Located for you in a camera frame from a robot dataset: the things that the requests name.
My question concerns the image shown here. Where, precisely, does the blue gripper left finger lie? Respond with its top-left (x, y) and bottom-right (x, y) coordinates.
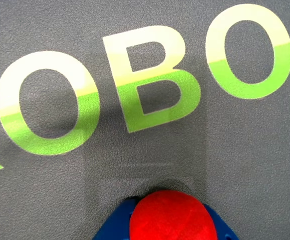
top-left (91, 196), bottom-right (139, 240)

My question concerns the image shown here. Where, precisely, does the red ball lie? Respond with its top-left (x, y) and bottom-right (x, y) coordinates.
top-left (129, 189), bottom-right (217, 240)

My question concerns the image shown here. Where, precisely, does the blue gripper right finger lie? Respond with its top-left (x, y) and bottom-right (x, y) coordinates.
top-left (201, 202), bottom-right (240, 240)

